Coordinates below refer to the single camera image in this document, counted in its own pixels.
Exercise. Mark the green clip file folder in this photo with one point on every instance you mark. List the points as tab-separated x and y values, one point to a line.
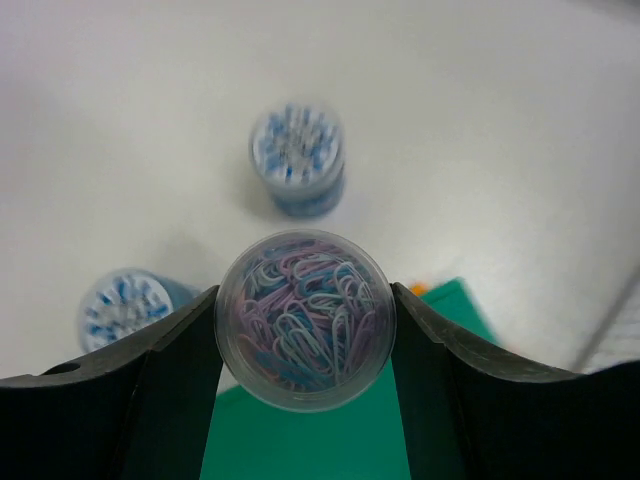
310	440

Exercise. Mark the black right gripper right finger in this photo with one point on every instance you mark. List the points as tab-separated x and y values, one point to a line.
473	410

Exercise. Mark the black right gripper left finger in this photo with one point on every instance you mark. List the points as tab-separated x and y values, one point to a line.
139	408

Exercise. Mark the orange file folder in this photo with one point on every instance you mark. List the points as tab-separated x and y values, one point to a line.
419	289

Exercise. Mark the clear paper clip jar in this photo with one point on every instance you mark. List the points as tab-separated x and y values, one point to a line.
305	321

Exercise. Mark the white wire desk organizer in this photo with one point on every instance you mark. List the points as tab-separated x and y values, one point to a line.
616	339

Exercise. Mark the blue pin jar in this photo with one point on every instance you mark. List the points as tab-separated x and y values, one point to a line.
125	301
297	149

